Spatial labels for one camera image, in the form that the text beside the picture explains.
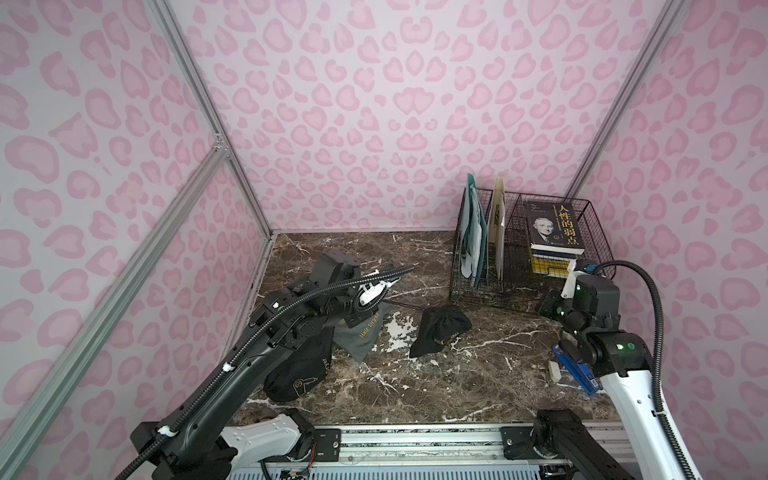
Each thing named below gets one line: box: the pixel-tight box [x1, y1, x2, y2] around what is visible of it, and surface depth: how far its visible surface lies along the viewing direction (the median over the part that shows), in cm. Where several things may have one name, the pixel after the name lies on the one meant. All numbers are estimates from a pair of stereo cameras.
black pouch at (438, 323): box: [409, 304, 472, 358], surface depth 76 cm
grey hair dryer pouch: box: [333, 303, 392, 363], surface depth 90 cm
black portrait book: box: [526, 202, 586, 253], surface depth 92 cm
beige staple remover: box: [548, 360, 562, 382], surface depth 83 cm
